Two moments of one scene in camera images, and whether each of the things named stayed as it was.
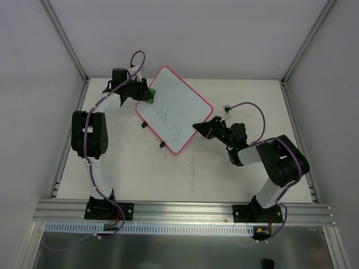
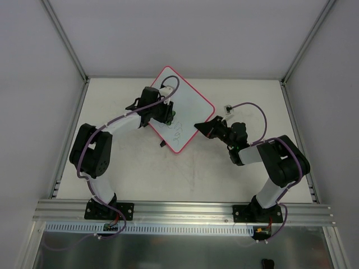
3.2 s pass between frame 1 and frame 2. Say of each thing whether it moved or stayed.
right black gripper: stayed
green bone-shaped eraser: moved
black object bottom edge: stayed
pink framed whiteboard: stayed
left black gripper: moved
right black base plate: stayed
